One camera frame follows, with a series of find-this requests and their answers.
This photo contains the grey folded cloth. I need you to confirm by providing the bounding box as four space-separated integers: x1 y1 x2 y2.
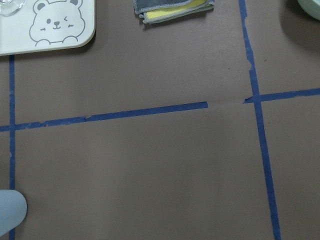
133 0 215 25

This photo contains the green bowl of ice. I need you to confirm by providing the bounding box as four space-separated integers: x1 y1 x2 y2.
297 0 320 20

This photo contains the yellow sponge cloth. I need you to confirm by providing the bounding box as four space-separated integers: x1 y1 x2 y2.
143 0 208 22

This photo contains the light blue paper cup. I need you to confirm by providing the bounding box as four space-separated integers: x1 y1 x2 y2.
0 190 28 236

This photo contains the clear wine glass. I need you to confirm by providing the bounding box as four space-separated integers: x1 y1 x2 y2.
0 0 26 17

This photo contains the white bear tray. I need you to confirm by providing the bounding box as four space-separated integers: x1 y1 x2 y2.
0 0 96 56

